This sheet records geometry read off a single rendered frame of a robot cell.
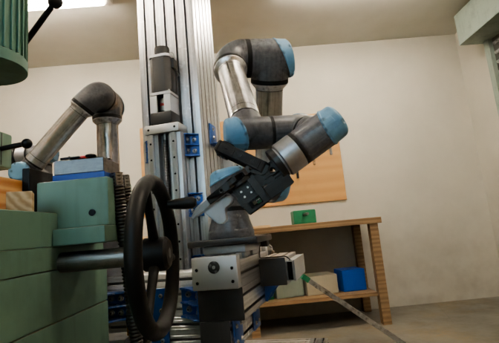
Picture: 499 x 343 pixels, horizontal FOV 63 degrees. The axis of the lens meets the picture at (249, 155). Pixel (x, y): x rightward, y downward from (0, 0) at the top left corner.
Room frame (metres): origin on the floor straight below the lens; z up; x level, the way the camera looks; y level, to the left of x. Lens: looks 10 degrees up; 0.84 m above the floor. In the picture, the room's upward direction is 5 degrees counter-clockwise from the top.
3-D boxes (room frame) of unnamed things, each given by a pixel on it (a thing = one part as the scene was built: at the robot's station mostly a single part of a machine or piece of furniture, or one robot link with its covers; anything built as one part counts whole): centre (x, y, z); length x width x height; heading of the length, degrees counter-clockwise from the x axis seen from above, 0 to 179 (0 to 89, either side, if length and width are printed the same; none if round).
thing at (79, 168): (0.83, 0.33, 0.99); 0.13 x 0.11 x 0.06; 179
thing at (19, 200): (0.69, 0.39, 0.92); 0.04 x 0.04 x 0.03; 23
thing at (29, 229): (0.82, 0.42, 0.87); 0.61 x 0.30 x 0.06; 179
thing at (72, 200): (0.82, 0.33, 0.91); 0.15 x 0.14 x 0.09; 179
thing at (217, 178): (1.37, 0.08, 0.98); 0.13 x 0.12 x 0.14; 100
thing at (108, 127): (1.62, 0.57, 1.19); 0.15 x 0.12 x 0.55; 1
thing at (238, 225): (1.37, 0.08, 0.87); 0.15 x 0.15 x 0.10
